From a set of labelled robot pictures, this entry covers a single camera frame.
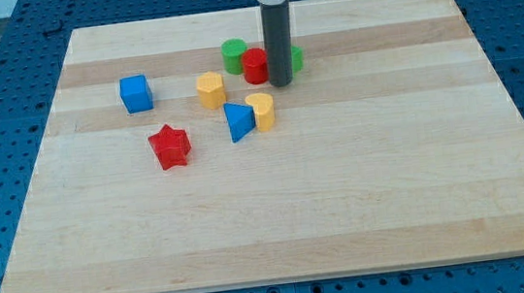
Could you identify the red star block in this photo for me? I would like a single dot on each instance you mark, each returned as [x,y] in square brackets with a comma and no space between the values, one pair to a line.
[170,146]

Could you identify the blue triangle block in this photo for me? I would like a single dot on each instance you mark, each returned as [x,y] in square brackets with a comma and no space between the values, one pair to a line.
[240,118]

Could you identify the yellow heart block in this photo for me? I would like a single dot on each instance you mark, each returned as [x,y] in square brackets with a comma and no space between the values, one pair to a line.
[263,109]

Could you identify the yellow hexagon block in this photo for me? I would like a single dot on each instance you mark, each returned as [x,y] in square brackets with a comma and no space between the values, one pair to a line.
[211,91]

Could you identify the red cylinder block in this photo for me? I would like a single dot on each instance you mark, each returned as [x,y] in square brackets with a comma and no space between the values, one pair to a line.
[254,64]

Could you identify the green block behind rod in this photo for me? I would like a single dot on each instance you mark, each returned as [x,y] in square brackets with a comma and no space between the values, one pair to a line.
[297,59]

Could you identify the green cylinder block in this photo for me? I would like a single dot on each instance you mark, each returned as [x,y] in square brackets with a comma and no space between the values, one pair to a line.
[232,51]

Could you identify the wooden board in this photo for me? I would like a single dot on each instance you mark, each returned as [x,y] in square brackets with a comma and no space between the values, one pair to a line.
[396,147]

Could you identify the grey cylindrical pointer rod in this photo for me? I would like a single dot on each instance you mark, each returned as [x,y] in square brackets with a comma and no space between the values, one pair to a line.
[277,41]

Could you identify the blue cube block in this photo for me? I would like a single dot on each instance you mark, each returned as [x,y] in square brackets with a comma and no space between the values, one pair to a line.
[136,94]

